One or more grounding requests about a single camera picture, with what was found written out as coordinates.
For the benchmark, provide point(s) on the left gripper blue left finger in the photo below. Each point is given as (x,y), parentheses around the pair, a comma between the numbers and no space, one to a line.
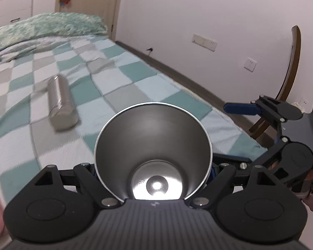
(93,171)

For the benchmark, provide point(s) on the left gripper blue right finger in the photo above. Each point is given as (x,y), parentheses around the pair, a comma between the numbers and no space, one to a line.
(212,174)

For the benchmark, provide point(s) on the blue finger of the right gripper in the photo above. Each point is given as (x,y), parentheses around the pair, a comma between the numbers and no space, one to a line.
(241,108)

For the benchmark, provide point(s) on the blue cartoon steel cup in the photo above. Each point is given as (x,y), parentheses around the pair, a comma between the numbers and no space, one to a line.
(153,151)

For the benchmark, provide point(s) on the wooden chair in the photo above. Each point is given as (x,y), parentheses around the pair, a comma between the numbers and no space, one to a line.
(261,125)

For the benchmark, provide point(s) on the silver steel bottle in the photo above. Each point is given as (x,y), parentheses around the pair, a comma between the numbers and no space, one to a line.
(63,114)

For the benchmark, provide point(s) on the checkered teal bed blanket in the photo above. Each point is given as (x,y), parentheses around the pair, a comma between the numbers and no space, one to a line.
(104,79)

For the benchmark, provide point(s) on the green floral quilt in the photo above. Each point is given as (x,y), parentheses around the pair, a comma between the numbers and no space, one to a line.
(62,24)

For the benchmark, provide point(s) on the white wall socket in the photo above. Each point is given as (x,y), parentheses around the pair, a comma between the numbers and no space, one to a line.
(250,64)

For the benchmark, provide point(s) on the white wall switch plate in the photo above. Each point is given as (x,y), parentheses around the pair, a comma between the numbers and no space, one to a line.
(204,42)

